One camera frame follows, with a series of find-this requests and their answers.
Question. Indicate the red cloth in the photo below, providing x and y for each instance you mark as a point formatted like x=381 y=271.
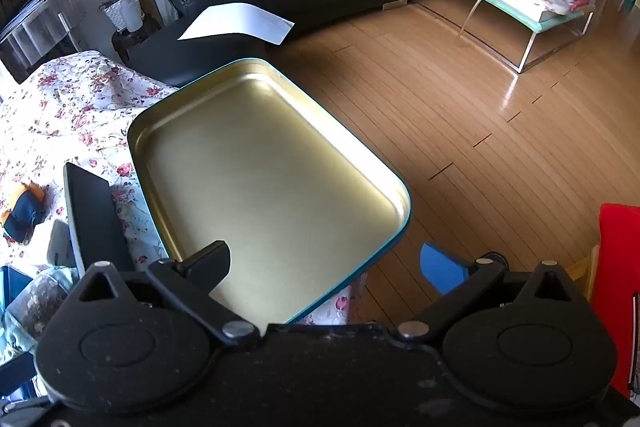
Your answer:
x=620 y=282

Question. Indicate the glass side table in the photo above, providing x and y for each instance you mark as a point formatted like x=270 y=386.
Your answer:
x=40 y=22

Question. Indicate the blue plastic packet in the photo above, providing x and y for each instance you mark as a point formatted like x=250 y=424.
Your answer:
x=12 y=287

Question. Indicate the black slab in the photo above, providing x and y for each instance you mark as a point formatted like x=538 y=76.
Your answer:
x=95 y=217

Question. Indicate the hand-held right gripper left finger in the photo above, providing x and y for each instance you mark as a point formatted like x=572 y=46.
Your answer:
x=210 y=264

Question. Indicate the white paper sheet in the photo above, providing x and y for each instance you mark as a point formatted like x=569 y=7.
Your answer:
x=235 y=22

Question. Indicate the dark wooden plant stand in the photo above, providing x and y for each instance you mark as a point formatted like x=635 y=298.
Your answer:
x=135 y=39

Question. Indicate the orange and navy cloth pouch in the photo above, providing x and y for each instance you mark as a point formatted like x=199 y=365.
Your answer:
x=22 y=212

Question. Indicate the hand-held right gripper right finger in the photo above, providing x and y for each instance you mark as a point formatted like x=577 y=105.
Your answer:
x=440 y=267

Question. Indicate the gold tin tray teal rim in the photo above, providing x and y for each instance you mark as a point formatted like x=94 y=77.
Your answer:
x=260 y=177

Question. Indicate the floral cloth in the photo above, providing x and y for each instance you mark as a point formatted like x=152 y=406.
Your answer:
x=65 y=107

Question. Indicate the white and teal coffee table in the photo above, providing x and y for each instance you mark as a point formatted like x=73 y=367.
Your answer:
x=505 y=2

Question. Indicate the white tissue pack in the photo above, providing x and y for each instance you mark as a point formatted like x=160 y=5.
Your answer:
x=59 y=242

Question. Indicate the wooden chair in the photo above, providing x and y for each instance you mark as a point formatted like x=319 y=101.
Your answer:
x=585 y=269

